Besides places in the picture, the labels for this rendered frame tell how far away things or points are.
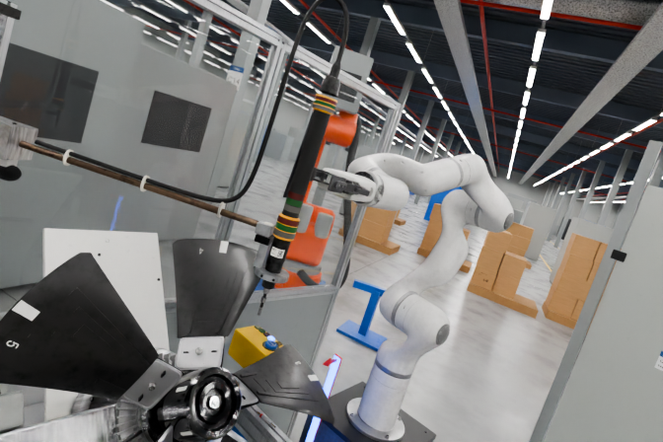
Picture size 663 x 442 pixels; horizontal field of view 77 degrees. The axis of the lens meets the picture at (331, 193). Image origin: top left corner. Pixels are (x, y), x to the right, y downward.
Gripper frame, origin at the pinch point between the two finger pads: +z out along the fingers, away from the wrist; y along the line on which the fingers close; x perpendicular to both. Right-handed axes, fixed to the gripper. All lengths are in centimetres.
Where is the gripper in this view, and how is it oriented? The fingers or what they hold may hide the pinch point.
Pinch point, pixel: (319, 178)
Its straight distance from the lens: 85.1
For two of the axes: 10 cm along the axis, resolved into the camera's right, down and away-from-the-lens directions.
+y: -7.2, -3.0, 6.2
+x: 3.1, -9.5, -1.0
